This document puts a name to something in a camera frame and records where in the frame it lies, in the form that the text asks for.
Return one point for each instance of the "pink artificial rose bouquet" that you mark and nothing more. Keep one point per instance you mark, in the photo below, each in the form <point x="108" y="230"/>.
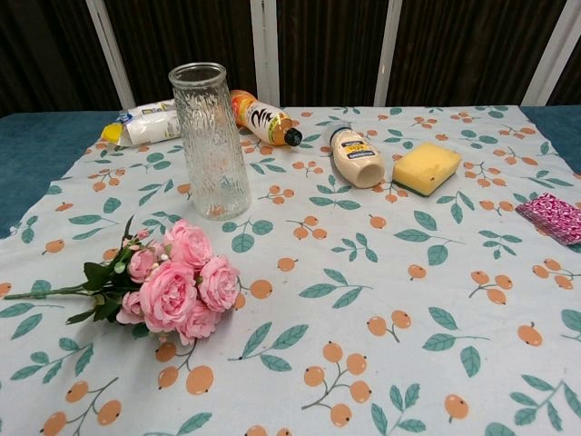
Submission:
<point x="168" y="290"/>

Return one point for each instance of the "textured clear glass vase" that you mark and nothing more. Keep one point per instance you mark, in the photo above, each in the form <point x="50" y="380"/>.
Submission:
<point x="209" y="150"/>

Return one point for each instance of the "cream mayonnaise squeeze bottle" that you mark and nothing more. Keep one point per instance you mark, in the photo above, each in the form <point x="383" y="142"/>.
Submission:
<point x="354" y="159"/>

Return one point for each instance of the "fruit and leaf print tablecloth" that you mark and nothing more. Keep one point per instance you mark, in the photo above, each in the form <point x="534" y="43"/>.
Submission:
<point x="363" y="272"/>

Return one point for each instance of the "orange juice bottle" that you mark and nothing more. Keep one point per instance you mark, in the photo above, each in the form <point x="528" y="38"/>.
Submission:
<point x="258" y="118"/>

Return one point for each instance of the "yellow sponge with green pad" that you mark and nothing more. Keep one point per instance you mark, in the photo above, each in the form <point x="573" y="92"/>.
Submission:
<point x="426" y="165"/>

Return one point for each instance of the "pink patterned packet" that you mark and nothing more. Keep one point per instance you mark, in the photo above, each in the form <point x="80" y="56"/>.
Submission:
<point x="551" y="217"/>

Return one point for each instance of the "teal blue table cover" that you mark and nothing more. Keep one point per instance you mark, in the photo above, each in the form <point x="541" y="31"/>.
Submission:
<point x="36" y="154"/>

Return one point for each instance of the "dark pleated curtain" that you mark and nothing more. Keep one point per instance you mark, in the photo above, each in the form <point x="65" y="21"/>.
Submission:
<point x="45" y="45"/>

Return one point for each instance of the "white metal frame post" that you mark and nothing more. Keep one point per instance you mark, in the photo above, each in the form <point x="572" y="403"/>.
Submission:
<point x="265" y="54"/>
<point x="549" y="50"/>
<point x="383" y="54"/>
<point x="111" y="54"/>

